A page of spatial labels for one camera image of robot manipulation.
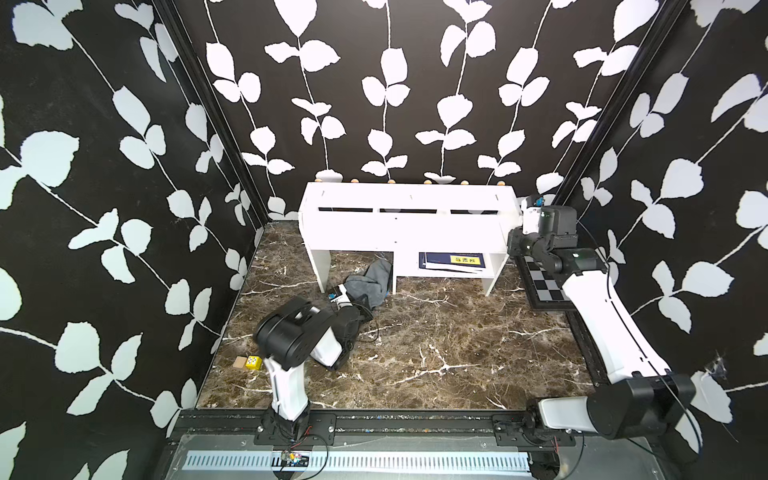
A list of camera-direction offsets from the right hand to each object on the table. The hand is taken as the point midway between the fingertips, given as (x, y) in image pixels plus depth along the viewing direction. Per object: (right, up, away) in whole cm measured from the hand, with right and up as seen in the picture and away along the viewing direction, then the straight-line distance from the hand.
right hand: (509, 225), depth 79 cm
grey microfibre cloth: (-38, -18, +19) cm, 46 cm away
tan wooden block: (-74, -38, +3) cm, 83 cm away
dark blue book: (-7, -11, +12) cm, 17 cm away
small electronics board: (-55, -58, -7) cm, 80 cm away
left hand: (-39, -20, +16) cm, 47 cm away
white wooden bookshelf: (-15, -1, -4) cm, 16 cm away
